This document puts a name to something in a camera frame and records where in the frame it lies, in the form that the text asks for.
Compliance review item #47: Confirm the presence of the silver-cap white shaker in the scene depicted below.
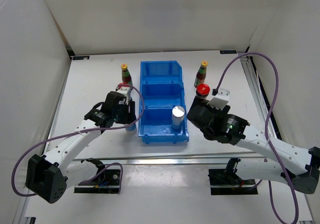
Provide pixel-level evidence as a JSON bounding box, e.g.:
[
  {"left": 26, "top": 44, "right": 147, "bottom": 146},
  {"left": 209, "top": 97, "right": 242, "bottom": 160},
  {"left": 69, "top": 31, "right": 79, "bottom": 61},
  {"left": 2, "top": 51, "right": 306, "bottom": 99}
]
[
  {"left": 171, "top": 106, "right": 186, "bottom": 130},
  {"left": 124, "top": 98, "right": 138, "bottom": 134}
]

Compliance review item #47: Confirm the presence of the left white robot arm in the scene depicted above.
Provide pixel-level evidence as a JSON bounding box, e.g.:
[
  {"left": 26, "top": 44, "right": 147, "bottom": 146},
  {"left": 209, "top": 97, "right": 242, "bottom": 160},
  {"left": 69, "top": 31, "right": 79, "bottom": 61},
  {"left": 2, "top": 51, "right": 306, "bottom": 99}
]
[{"left": 25, "top": 87, "right": 136, "bottom": 204}]

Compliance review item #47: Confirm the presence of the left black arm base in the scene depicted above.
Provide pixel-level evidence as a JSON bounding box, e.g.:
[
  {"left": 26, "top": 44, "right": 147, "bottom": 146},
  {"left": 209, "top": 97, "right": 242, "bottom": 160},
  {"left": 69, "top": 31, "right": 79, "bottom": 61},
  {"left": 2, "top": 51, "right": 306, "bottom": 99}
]
[{"left": 73, "top": 168, "right": 122, "bottom": 194}]

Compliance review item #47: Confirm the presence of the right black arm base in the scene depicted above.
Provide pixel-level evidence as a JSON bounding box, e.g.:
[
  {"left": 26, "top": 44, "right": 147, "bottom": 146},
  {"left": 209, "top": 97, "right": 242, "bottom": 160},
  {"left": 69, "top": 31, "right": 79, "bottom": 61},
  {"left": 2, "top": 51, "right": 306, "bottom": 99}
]
[{"left": 208, "top": 169, "right": 258, "bottom": 196}]

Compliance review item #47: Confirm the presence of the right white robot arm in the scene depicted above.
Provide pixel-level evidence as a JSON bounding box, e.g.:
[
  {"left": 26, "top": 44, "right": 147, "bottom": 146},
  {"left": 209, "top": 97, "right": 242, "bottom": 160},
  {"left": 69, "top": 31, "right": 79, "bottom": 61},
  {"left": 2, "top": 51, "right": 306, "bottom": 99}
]
[{"left": 186, "top": 97, "right": 320, "bottom": 194}]

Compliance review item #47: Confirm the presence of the left red-lid chili jar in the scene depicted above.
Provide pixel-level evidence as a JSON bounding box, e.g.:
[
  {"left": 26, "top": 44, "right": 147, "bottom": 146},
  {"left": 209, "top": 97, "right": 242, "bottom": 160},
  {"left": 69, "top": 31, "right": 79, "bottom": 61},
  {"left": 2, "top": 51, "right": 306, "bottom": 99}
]
[{"left": 116, "top": 83, "right": 131, "bottom": 90}]

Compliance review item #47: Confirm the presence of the red-lid chili jar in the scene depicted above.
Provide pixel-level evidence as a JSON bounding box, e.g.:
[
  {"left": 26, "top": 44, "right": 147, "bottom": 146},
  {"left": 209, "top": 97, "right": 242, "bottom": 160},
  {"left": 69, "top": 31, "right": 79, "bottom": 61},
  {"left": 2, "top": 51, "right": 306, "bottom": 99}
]
[
  {"left": 116, "top": 83, "right": 131, "bottom": 90},
  {"left": 195, "top": 83, "right": 211, "bottom": 99}
]

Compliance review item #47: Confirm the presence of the right red-lid chili jar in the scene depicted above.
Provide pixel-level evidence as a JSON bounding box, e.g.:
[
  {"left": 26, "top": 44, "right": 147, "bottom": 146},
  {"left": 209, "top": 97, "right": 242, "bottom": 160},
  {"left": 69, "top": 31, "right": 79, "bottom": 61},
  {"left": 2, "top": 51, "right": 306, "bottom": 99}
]
[{"left": 195, "top": 83, "right": 211, "bottom": 99}]

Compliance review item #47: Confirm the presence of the left yellow-cap sauce bottle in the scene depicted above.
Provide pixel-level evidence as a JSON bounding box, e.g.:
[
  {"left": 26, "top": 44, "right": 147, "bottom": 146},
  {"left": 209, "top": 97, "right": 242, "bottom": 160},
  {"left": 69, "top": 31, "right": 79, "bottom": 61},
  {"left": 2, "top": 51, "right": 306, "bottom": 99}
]
[{"left": 120, "top": 63, "right": 133, "bottom": 86}]

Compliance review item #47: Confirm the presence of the yellow-cap sauce bottle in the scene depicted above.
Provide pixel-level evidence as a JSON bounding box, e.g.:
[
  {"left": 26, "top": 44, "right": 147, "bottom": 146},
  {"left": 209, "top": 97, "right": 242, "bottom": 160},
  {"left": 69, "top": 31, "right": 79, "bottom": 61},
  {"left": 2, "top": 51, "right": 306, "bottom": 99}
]
[
  {"left": 120, "top": 63, "right": 133, "bottom": 86},
  {"left": 194, "top": 61, "right": 208, "bottom": 88}
]

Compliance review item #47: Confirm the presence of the right yellow-cap sauce bottle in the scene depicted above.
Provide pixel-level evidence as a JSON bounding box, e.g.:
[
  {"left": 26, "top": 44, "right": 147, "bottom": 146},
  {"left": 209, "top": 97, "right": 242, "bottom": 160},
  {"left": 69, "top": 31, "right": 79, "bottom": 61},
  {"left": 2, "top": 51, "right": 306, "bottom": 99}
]
[{"left": 194, "top": 61, "right": 208, "bottom": 88}]

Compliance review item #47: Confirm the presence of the blue three-compartment plastic bin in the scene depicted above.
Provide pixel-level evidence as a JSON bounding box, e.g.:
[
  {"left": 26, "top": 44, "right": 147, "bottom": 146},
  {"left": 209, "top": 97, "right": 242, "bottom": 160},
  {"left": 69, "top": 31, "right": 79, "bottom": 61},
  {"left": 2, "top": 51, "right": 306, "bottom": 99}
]
[{"left": 138, "top": 60, "right": 189, "bottom": 144}]

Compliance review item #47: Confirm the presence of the left black corner label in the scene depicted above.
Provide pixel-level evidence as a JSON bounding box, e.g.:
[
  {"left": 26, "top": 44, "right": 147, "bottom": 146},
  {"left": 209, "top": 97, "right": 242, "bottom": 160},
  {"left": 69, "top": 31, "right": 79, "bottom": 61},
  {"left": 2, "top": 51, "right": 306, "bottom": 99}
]
[{"left": 72, "top": 55, "right": 90, "bottom": 60}]

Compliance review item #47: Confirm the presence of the black corner label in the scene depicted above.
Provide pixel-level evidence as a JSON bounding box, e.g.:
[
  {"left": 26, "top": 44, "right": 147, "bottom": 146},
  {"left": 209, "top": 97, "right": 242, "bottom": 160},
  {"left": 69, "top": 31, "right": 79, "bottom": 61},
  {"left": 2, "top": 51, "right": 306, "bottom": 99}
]
[
  {"left": 72, "top": 55, "right": 90, "bottom": 60},
  {"left": 219, "top": 50, "right": 237, "bottom": 54}
]

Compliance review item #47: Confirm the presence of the right black corner label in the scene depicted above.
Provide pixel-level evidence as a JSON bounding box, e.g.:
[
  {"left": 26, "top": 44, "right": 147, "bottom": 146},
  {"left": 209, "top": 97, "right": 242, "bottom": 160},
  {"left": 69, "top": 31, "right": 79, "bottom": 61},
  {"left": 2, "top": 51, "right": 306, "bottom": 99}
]
[{"left": 219, "top": 50, "right": 237, "bottom": 54}]

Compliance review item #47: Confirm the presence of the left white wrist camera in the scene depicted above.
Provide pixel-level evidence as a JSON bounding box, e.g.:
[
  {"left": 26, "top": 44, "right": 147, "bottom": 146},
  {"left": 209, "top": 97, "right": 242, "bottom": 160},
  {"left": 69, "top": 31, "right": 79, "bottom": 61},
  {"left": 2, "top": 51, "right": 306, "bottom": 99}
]
[{"left": 115, "top": 88, "right": 132, "bottom": 105}]

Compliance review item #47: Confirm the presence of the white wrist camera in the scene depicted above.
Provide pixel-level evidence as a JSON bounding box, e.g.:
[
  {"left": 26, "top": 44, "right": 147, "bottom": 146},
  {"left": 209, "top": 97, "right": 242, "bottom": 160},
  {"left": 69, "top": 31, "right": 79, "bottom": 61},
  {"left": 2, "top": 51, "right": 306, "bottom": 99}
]
[
  {"left": 208, "top": 88, "right": 230, "bottom": 110},
  {"left": 115, "top": 88, "right": 132, "bottom": 105}
]

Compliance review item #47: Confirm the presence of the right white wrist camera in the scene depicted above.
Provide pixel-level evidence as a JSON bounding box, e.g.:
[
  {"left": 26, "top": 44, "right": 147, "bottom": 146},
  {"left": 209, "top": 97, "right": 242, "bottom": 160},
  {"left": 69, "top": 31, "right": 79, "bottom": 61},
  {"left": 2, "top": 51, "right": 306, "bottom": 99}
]
[{"left": 208, "top": 88, "right": 230, "bottom": 110}]

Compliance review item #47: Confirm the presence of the aluminium front rail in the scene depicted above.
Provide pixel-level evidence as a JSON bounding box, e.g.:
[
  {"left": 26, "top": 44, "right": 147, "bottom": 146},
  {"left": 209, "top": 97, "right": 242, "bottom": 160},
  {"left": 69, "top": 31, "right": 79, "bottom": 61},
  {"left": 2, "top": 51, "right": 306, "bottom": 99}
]
[{"left": 24, "top": 152, "right": 301, "bottom": 182}]

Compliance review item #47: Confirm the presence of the aluminium rail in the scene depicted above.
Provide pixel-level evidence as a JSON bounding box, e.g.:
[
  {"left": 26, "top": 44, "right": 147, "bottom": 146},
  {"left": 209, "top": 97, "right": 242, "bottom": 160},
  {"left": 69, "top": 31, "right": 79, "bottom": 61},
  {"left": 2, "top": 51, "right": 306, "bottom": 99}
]
[
  {"left": 24, "top": 152, "right": 301, "bottom": 182},
  {"left": 240, "top": 56, "right": 271, "bottom": 131}
]

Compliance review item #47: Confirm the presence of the aluminium right rail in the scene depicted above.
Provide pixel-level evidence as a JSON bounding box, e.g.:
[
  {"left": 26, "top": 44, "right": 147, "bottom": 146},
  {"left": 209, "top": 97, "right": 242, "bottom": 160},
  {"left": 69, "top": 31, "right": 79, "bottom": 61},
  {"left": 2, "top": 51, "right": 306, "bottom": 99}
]
[{"left": 240, "top": 56, "right": 271, "bottom": 131}]

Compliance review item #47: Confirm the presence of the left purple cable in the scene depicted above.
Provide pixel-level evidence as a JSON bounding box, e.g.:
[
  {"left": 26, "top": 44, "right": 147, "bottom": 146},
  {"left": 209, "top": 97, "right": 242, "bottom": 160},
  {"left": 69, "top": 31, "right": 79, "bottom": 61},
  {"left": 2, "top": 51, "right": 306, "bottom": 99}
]
[{"left": 10, "top": 85, "right": 145, "bottom": 197}]

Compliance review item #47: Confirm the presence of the purple cable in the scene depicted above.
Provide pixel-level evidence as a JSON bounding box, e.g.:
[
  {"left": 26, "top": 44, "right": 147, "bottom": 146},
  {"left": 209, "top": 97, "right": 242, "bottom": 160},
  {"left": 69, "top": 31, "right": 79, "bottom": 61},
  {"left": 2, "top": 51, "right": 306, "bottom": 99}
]
[
  {"left": 10, "top": 85, "right": 145, "bottom": 197},
  {"left": 211, "top": 52, "right": 300, "bottom": 224}
]

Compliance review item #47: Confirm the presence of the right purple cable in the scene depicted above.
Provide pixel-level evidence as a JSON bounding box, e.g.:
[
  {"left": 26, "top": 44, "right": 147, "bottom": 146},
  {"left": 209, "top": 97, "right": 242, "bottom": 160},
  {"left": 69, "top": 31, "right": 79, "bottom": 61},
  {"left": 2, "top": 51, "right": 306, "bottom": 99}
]
[{"left": 211, "top": 52, "right": 300, "bottom": 224}]

